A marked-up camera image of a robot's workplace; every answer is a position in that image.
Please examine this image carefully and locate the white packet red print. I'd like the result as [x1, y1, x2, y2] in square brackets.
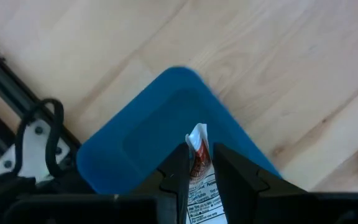
[185, 123, 229, 224]

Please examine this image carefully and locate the teal plastic bin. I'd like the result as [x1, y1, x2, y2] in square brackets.
[75, 66, 282, 195]

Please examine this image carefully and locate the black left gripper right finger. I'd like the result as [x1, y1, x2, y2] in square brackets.
[213, 142, 309, 224]

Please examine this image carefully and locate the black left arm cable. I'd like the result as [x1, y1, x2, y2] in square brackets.
[12, 98, 71, 179]

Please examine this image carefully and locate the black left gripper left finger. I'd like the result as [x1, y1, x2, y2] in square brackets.
[131, 142, 191, 224]

